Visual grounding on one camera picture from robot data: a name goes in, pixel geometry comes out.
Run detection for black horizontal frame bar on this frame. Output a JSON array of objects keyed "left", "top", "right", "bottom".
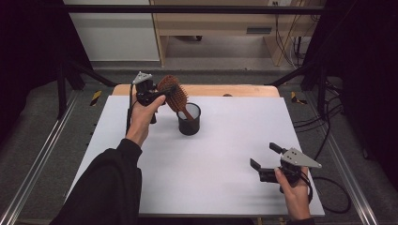
[{"left": 62, "top": 4, "right": 327, "bottom": 15}]

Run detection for person's right hand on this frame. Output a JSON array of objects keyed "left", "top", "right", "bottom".
[{"left": 273, "top": 167, "right": 314, "bottom": 222}]

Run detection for light wooden desk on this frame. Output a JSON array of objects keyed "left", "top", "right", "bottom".
[{"left": 149, "top": 0, "right": 323, "bottom": 68}]

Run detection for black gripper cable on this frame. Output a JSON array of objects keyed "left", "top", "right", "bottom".
[
  {"left": 125, "top": 82, "right": 134, "bottom": 134},
  {"left": 299, "top": 170, "right": 352, "bottom": 215}
]

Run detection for wooden hairbrush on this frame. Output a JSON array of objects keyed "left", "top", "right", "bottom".
[{"left": 156, "top": 74, "right": 195, "bottom": 121}]

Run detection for person's left hand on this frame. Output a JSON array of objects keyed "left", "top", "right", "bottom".
[{"left": 125, "top": 94, "right": 167, "bottom": 148}]

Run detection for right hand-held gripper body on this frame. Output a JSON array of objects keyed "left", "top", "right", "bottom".
[{"left": 258, "top": 147, "right": 323, "bottom": 186}]

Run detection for black floor cable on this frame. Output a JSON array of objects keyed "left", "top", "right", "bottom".
[{"left": 294, "top": 93, "right": 344, "bottom": 161}]

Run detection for black metal stand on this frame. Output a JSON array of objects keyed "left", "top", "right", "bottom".
[
  {"left": 55, "top": 57, "right": 118, "bottom": 120},
  {"left": 266, "top": 60, "right": 329, "bottom": 116}
]

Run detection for black curtain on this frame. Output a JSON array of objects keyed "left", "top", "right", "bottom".
[
  {"left": 301, "top": 0, "right": 398, "bottom": 182},
  {"left": 0, "top": 0, "right": 92, "bottom": 139}
]

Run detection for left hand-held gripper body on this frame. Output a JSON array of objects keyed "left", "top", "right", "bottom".
[{"left": 130, "top": 70, "right": 159, "bottom": 108}]

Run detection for yellow black tape marker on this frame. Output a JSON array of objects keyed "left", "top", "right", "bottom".
[
  {"left": 290, "top": 91, "right": 308, "bottom": 106},
  {"left": 89, "top": 89, "right": 103, "bottom": 107}
]

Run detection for black mesh pen holder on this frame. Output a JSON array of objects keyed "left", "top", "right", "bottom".
[{"left": 176, "top": 102, "right": 202, "bottom": 137}]

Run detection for black hanging cable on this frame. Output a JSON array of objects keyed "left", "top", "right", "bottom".
[{"left": 273, "top": 3, "right": 298, "bottom": 68}]

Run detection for aluminium floor rail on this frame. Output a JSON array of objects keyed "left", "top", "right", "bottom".
[
  {"left": 0, "top": 90, "right": 81, "bottom": 225},
  {"left": 304, "top": 93, "right": 379, "bottom": 225}
]

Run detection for white power socket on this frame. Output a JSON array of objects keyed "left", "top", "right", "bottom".
[{"left": 268, "top": 0, "right": 295, "bottom": 8}]

